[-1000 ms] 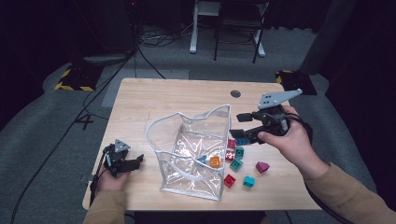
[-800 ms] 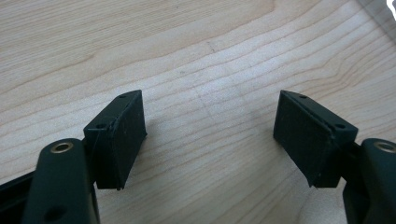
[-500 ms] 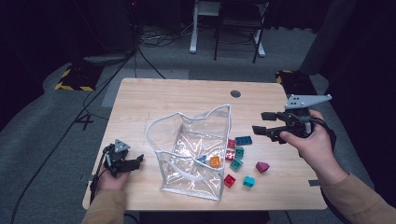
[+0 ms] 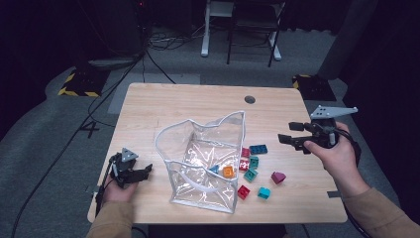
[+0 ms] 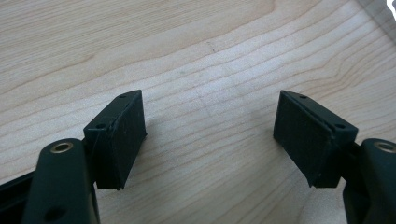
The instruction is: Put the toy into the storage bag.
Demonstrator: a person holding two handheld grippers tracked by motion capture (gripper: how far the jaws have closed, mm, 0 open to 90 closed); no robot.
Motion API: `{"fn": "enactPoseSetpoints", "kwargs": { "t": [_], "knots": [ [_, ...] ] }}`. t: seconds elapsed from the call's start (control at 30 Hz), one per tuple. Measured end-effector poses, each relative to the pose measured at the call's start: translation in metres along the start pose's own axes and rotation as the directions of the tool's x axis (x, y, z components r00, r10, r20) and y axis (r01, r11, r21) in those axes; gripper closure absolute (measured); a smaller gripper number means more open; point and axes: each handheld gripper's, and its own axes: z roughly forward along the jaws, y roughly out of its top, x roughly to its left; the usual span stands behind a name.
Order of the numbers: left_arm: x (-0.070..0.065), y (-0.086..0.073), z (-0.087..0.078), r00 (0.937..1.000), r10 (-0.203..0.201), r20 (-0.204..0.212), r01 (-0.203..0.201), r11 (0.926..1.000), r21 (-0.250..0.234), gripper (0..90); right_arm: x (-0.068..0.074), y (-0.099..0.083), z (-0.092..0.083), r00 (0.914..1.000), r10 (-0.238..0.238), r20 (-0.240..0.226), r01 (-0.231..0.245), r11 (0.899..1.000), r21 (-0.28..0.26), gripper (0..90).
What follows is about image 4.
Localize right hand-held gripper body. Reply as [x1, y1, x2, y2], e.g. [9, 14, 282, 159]
[296, 104, 360, 156]

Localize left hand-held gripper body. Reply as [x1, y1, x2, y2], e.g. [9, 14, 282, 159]
[108, 147, 140, 189]

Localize magenta sloped toy brick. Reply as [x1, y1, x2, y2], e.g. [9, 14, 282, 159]
[270, 171, 287, 185]

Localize clear plastic bag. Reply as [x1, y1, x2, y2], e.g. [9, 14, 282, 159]
[154, 110, 247, 215]

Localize plain red toy brick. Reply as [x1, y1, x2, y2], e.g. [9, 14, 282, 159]
[237, 184, 252, 200]

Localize person's left hand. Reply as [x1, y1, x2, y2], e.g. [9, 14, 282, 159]
[102, 179, 140, 203]

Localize person's right hand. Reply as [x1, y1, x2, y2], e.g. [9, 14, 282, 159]
[302, 121, 369, 200]

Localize striped floor plate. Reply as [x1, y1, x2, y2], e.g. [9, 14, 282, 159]
[291, 73, 337, 102]
[57, 67, 110, 98]

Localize grey curtain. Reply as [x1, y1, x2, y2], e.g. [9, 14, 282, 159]
[316, 0, 380, 80]

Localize black chair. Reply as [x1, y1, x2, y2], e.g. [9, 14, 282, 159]
[226, 0, 286, 68]

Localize dark equipment stand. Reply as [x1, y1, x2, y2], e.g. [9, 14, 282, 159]
[78, 0, 150, 68]

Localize left hand-held gripper cable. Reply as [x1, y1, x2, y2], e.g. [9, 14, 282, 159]
[94, 158, 117, 217]

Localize hand-held gripper cable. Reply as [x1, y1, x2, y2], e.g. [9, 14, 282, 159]
[333, 127, 372, 238]
[94, 158, 117, 217]

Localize right hand-held gripper cable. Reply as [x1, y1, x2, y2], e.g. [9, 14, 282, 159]
[333, 127, 372, 238]

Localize black floor cable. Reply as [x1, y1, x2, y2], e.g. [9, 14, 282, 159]
[144, 49, 177, 85]

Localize floor cable bundle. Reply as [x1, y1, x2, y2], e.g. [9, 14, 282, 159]
[147, 29, 204, 52]

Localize white desk frame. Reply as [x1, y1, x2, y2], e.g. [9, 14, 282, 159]
[200, 0, 282, 61]

